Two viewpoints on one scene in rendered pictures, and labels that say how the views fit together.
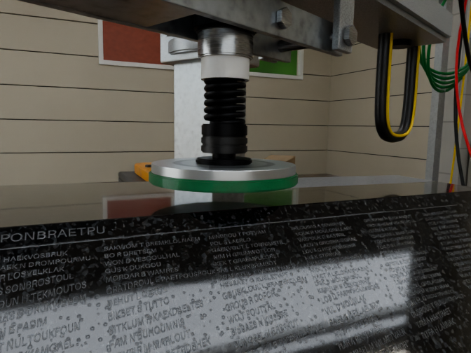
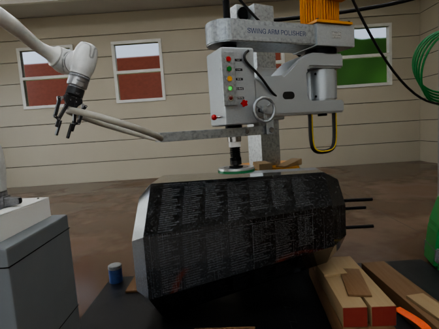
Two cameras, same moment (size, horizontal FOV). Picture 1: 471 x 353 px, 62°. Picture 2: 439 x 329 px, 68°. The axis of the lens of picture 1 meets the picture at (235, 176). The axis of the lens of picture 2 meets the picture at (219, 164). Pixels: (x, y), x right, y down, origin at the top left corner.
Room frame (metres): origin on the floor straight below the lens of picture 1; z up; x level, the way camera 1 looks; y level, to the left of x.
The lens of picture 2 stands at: (-1.22, -0.69, 1.11)
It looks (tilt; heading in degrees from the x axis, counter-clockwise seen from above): 6 degrees down; 24
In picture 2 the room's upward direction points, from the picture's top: 4 degrees counter-clockwise
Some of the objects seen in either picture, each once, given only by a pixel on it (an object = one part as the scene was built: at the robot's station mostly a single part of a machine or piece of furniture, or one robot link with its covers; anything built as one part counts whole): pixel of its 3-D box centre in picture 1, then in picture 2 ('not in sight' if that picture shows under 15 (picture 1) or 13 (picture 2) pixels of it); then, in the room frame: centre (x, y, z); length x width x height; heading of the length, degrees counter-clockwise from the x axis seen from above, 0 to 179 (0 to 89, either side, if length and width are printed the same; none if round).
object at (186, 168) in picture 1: (223, 167); (236, 168); (0.58, 0.02, 0.87); 0.21 x 0.21 x 0.01
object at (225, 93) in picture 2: not in sight; (228, 79); (0.45, -0.02, 1.37); 0.08 x 0.03 x 0.28; 137
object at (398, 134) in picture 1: (398, 82); (323, 130); (1.06, -0.43, 1.05); 0.23 x 0.03 x 0.32; 137
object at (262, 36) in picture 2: not in sight; (279, 41); (0.84, -0.22, 1.62); 0.96 x 0.25 x 0.17; 137
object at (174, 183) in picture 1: (223, 169); (236, 168); (0.58, 0.02, 0.87); 0.22 x 0.22 x 0.04
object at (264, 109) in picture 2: not in sight; (260, 109); (0.59, -0.15, 1.20); 0.15 x 0.10 x 0.15; 137
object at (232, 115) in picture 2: not in sight; (243, 91); (0.64, -0.04, 1.32); 0.36 x 0.22 x 0.45; 137
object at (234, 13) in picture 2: not in sight; (238, 16); (1.40, 0.24, 2.00); 0.20 x 0.18 x 0.15; 23
